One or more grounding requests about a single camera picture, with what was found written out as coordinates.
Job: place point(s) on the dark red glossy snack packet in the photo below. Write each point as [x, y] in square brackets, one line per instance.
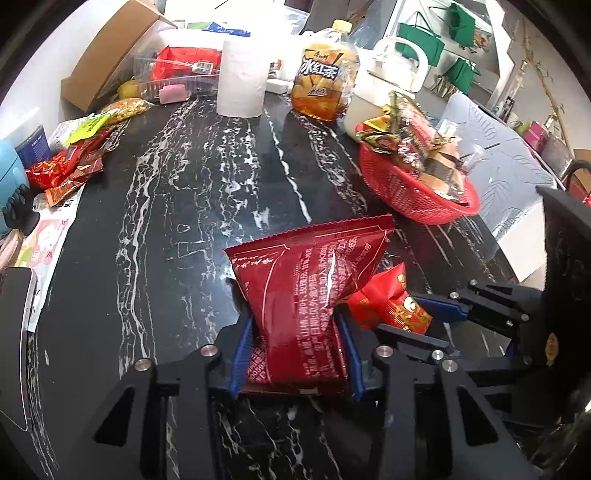
[413, 131]

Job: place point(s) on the green white box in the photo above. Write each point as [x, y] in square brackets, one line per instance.
[194, 24]

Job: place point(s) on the open cardboard box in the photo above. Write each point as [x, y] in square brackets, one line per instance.
[106, 55]

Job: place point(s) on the small red gold snack packet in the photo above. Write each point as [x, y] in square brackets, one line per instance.
[392, 304]

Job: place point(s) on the bright red packet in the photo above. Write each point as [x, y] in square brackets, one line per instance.
[184, 62]

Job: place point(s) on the crumpled clear plastic bags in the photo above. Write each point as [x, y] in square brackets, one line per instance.
[369, 27]

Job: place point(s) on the pink round compact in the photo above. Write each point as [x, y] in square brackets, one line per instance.
[9, 249]

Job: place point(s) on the iced tea bottle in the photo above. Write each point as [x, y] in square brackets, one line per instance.
[323, 78]

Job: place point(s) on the pale blue embossed chair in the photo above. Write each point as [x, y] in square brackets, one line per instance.
[508, 184]

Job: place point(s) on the pink box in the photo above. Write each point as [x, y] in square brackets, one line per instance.
[535, 134]

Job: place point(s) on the yellow lemon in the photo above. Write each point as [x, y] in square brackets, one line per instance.
[128, 90]

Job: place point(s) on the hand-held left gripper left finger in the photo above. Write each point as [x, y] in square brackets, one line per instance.
[241, 360]

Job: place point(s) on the clear biscuit pack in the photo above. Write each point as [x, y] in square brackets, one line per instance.
[441, 173]

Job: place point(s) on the light blue round gadget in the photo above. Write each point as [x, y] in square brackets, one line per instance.
[9, 175]

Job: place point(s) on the brown red snack packet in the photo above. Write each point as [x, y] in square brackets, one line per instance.
[87, 164]

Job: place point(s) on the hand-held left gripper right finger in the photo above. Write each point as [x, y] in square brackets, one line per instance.
[353, 364]

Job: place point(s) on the white toilet paper roll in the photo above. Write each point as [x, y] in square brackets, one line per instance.
[242, 78]

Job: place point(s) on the red plastic basket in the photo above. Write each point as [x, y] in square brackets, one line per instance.
[406, 194]

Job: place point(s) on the green label packet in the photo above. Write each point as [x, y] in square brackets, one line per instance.
[87, 127]

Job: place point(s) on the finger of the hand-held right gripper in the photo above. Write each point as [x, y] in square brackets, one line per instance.
[415, 341]
[489, 300]

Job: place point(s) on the dark blue jar white lid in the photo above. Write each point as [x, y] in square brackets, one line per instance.
[34, 143]

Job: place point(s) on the blue pink tissue pack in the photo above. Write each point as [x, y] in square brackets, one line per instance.
[226, 30]

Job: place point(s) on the white crumpled snack bag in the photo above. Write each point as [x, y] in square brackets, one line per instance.
[60, 131]

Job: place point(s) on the large dark red snack bag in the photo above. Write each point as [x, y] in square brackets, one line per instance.
[304, 304]

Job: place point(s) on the printed paper sheet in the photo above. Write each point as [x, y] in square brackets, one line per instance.
[46, 240]

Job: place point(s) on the clear glass mug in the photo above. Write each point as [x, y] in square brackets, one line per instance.
[475, 159]

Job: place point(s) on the red gold candy packet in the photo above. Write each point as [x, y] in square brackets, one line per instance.
[51, 170]

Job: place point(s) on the yellow black snack packet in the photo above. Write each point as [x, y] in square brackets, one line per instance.
[376, 134]

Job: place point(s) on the bamboo pole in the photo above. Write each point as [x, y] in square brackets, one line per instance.
[538, 69]

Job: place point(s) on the orange brown snack packet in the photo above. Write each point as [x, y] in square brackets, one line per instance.
[64, 191]

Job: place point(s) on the pink rectangular block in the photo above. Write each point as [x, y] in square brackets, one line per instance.
[173, 93]

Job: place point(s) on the dark stick snack packet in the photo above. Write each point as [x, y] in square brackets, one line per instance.
[108, 138]

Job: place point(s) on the white charger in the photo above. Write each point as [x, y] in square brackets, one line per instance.
[279, 86]

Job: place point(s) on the black hair claw clip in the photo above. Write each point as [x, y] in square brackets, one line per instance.
[21, 207]

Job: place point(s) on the large green tote bag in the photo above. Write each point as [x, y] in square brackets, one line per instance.
[422, 41]

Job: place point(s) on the clear plastic container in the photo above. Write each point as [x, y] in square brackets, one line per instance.
[147, 69]

